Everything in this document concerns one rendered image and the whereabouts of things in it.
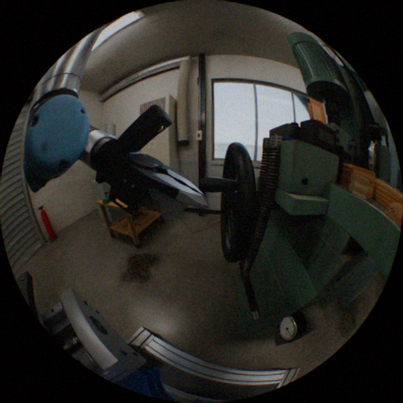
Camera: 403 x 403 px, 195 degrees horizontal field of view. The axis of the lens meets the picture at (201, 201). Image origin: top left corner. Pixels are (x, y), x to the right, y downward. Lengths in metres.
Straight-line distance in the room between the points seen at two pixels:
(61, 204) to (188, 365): 2.72
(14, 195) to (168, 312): 2.65
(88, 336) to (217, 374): 0.59
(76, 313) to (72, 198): 2.66
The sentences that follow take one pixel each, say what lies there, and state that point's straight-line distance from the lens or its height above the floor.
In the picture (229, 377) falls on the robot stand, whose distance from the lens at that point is 0.73.
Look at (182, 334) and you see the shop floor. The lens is 0.93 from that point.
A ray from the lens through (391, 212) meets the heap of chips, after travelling 0.25.
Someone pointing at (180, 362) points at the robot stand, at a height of 0.23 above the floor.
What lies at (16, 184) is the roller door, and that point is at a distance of 2.68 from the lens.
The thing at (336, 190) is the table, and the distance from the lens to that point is 0.27.
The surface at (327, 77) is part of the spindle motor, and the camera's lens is 0.49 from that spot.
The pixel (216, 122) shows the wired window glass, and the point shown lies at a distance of 1.83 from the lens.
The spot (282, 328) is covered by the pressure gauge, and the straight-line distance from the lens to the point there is 0.33.
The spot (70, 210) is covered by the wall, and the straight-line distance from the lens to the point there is 2.82.
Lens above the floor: 0.92
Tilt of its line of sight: 22 degrees down
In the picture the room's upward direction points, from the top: straight up
